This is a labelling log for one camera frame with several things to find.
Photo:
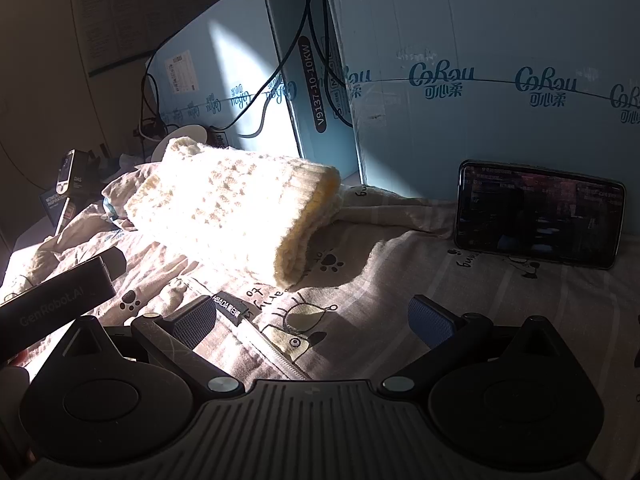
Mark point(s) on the dark small device box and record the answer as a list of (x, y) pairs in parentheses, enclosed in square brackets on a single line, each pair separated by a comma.
[(67, 180)]

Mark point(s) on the cream knitted sweater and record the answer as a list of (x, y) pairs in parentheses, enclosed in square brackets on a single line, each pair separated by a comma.
[(225, 205)]

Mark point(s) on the small light blue cardboard box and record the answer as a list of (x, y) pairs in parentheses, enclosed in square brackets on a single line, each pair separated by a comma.
[(225, 60)]

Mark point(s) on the large light blue cardboard box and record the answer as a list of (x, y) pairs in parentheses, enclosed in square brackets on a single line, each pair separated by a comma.
[(475, 20)]

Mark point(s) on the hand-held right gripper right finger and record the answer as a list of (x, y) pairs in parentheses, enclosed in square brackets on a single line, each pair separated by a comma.
[(429, 321)]

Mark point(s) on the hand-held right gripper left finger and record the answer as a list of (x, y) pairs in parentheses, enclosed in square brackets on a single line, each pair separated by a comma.
[(194, 324)]

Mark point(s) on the black smartphone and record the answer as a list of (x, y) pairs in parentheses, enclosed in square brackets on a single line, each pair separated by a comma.
[(540, 212)]

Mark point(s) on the printed striped bed sheet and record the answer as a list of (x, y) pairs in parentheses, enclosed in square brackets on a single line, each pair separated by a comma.
[(450, 290)]

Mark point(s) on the wall poster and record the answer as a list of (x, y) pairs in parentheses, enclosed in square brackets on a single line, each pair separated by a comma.
[(125, 15)]

